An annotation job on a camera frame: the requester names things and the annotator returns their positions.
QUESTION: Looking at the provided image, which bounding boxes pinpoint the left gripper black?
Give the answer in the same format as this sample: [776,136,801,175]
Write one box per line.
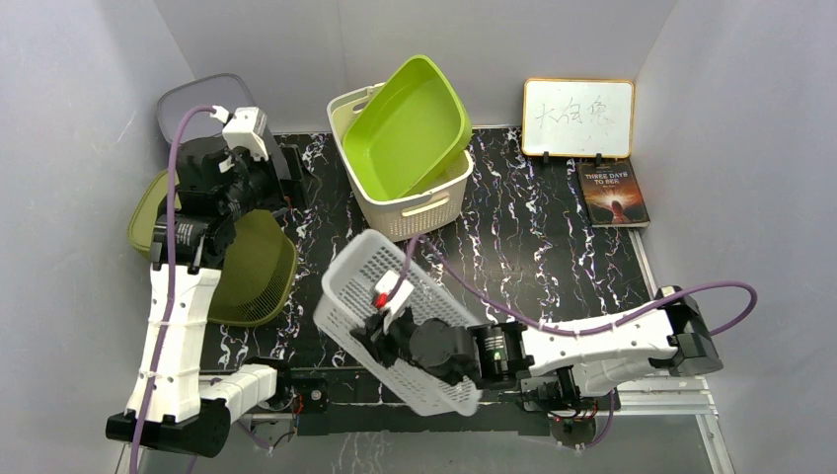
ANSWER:
[218,144,320,221]

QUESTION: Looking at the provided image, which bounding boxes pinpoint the pale green colander basket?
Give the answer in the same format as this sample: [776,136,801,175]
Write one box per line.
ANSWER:
[313,229,482,417]

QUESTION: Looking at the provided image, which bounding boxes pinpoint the olive green slatted bin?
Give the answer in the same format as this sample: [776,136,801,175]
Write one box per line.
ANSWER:
[127,170,298,327]

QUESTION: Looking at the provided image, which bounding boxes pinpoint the grey slatted bin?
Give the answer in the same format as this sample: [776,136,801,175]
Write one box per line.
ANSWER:
[155,73,292,198]

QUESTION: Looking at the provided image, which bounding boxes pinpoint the lime green plastic basin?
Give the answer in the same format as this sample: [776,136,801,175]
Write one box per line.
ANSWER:
[342,54,472,201]

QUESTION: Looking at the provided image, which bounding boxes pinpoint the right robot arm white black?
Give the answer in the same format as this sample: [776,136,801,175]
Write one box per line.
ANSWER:
[334,290,723,417]

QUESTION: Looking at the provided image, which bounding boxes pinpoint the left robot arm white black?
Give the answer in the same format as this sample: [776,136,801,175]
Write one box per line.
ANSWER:
[105,137,295,458]

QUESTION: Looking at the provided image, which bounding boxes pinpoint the cream perforated storage basket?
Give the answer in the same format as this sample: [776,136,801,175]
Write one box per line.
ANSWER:
[327,83,475,242]

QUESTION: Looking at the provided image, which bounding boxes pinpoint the dark book three days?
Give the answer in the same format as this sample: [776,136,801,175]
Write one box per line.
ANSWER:
[576,158,650,228]

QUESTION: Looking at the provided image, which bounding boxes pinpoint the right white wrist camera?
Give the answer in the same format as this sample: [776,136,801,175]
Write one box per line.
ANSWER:
[372,270,415,334]

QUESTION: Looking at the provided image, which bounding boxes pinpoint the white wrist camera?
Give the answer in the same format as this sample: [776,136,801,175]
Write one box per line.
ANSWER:
[210,106,269,161]
[372,270,415,334]

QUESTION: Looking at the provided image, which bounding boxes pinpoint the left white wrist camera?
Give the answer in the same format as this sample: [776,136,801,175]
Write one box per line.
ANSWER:
[210,106,269,161]

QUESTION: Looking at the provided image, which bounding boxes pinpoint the small whiteboard orange frame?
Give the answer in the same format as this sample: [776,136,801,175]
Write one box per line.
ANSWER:
[520,78,636,159]

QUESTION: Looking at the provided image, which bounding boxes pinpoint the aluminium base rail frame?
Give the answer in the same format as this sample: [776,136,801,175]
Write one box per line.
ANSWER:
[119,225,737,474]

